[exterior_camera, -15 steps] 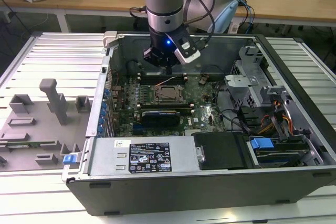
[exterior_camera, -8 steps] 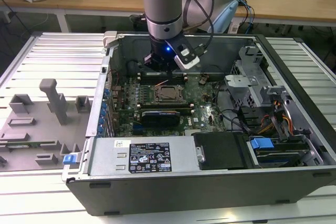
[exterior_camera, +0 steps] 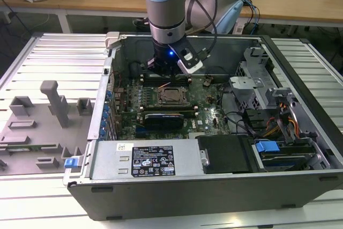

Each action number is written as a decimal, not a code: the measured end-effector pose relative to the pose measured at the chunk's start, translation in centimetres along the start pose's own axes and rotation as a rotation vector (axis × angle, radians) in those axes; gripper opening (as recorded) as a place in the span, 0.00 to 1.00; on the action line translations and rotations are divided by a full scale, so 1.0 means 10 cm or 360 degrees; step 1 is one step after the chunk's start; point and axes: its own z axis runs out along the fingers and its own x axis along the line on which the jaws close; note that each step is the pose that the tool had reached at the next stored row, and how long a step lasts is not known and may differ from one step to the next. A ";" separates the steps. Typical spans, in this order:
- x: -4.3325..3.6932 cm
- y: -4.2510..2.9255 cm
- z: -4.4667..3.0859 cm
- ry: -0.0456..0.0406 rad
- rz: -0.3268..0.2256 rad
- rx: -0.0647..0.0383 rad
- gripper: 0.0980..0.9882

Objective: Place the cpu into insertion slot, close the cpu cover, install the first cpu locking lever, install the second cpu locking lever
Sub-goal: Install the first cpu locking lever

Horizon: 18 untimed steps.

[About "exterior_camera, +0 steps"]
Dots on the silver square CPU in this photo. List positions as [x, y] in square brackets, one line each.
[173, 95]

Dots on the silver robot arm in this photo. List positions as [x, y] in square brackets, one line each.
[166, 6]

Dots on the CPU socket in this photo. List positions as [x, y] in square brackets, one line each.
[160, 103]

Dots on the blue expansion slot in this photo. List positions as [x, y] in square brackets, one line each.
[140, 132]

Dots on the round coin battery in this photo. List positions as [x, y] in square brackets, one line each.
[208, 80]

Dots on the blue card retention clip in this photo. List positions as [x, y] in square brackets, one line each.
[104, 124]
[109, 95]
[106, 110]
[102, 133]

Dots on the green motherboard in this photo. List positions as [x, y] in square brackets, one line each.
[209, 124]

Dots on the white tag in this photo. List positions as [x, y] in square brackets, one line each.
[239, 28]

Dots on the wooden desk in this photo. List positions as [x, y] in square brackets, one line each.
[107, 1]

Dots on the silver metal drive cage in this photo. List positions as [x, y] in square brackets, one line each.
[252, 100]

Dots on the silver power supply latch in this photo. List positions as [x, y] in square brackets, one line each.
[205, 158]

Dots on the black plastic shroud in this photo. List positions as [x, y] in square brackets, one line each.
[225, 154]

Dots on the grey power supply unit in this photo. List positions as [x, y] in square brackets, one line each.
[112, 159]

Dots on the blue case latch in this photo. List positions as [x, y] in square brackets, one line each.
[70, 162]

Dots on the grey parts rack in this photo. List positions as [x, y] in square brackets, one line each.
[40, 121]

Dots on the black open PC case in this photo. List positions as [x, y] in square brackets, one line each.
[187, 202]

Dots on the black hard disk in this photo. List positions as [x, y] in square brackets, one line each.
[286, 160]

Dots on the green RAM stick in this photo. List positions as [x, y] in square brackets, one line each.
[24, 148]

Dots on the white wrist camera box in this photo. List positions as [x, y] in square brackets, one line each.
[190, 61]

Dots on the silver cage bracket plate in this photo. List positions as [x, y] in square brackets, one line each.
[246, 82]

